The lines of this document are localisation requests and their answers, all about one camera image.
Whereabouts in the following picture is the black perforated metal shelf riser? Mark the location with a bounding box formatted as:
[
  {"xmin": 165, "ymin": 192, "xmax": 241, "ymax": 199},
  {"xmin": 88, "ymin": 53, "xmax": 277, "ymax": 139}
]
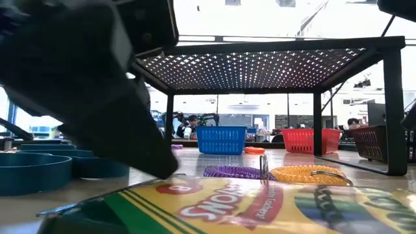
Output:
[{"xmin": 131, "ymin": 35, "xmax": 408, "ymax": 177}]

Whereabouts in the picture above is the black computer monitor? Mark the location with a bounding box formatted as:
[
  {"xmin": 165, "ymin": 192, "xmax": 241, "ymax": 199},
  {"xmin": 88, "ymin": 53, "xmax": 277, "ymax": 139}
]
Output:
[{"xmin": 367, "ymin": 102, "xmax": 386, "ymax": 127}]

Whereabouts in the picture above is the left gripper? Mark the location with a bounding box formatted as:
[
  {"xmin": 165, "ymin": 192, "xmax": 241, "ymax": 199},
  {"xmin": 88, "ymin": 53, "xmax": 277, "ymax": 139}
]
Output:
[{"xmin": 0, "ymin": 0, "xmax": 136, "ymax": 86}]

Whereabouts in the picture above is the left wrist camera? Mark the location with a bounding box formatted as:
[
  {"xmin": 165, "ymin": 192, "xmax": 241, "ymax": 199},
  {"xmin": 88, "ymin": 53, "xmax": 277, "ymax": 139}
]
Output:
[{"xmin": 112, "ymin": 0, "xmax": 180, "ymax": 59}]

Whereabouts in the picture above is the large yellow crayon box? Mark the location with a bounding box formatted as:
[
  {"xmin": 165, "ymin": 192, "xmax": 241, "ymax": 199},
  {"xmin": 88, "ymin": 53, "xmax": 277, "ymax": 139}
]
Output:
[{"xmin": 35, "ymin": 177, "xmax": 416, "ymax": 234}]

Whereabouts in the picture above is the orange spiral coil keychain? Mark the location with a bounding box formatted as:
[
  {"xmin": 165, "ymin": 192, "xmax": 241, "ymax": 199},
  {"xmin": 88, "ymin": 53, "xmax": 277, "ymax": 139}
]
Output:
[{"xmin": 269, "ymin": 164, "xmax": 355, "ymax": 187}]

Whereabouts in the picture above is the black plastic basket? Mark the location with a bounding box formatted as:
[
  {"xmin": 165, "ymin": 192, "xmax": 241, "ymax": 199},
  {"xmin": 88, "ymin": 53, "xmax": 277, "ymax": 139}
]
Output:
[{"xmin": 350, "ymin": 125, "xmax": 416, "ymax": 163}]

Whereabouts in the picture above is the black aluminium table frame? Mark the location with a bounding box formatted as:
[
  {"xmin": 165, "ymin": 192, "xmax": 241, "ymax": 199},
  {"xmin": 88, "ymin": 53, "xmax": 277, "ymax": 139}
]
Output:
[{"xmin": 0, "ymin": 117, "xmax": 416, "ymax": 150}]

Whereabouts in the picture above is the large glass window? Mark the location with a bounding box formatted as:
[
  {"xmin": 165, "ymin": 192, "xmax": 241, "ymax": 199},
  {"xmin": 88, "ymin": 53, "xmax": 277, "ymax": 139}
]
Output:
[{"xmin": 0, "ymin": 86, "xmax": 64, "ymax": 139}]

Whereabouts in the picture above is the person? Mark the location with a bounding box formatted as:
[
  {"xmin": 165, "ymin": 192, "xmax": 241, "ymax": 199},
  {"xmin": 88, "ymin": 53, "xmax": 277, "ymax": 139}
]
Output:
[
  {"xmin": 346, "ymin": 117, "xmax": 362, "ymax": 130},
  {"xmin": 175, "ymin": 114, "xmax": 200, "ymax": 139}
]

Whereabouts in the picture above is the red-orange spiral coil keychain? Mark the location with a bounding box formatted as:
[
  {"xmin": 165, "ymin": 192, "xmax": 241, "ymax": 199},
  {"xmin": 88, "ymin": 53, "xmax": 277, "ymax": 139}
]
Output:
[{"xmin": 243, "ymin": 146, "xmax": 266, "ymax": 155}]

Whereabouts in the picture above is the blue plastic basket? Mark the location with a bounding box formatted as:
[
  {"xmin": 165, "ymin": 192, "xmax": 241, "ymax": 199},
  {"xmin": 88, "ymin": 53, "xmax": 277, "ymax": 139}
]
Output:
[{"xmin": 196, "ymin": 125, "xmax": 248, "ymax": 155}]

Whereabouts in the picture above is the red plastic basket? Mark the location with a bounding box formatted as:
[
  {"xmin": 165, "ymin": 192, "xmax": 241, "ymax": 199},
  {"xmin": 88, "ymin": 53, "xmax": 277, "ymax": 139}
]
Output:
[{"xmin": 281, "ymin": 128, "xmax": 342, "ymax": 155}]

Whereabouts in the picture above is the long ceiling light bar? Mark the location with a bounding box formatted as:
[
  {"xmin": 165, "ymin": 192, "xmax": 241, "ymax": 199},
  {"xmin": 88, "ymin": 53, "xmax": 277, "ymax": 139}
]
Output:
[{"xmin": 177, "ymin": 34, "xmax": 297, "ymax": 43}]

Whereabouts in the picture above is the black diagonal frame strut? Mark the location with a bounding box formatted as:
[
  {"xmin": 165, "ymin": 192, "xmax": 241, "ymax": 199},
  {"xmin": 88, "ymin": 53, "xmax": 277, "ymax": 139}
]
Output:
[{"xmin": 320, "ymin": 14, "xmax": 397, "ymax": 114}]

